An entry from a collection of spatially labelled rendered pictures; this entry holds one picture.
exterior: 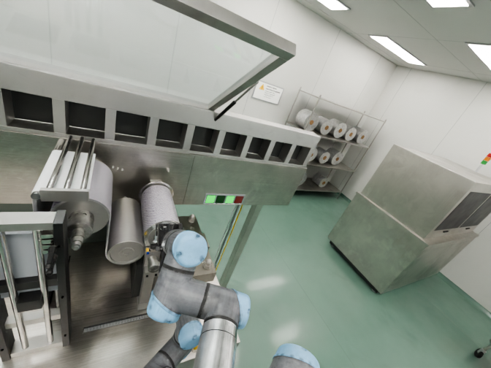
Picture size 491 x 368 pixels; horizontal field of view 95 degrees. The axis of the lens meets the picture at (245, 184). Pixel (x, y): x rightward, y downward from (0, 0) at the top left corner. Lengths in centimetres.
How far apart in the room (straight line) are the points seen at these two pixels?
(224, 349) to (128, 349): 61
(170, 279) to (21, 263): 40
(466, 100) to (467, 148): 76
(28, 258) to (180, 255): 41
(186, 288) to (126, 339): 56
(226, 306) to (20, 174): 90
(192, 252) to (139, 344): 61
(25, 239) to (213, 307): 47
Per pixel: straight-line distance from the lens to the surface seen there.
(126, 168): 110
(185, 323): 84
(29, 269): 83
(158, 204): 94
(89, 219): 80
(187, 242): 52
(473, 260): 490
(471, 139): 491
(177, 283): 55
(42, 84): 101
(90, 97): 100
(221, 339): 52
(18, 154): 112
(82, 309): 116
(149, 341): 108
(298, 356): 73
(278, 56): 67
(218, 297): 56
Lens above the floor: 188
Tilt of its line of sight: 27 degrees down
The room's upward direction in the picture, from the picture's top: 21 degrees clockwise
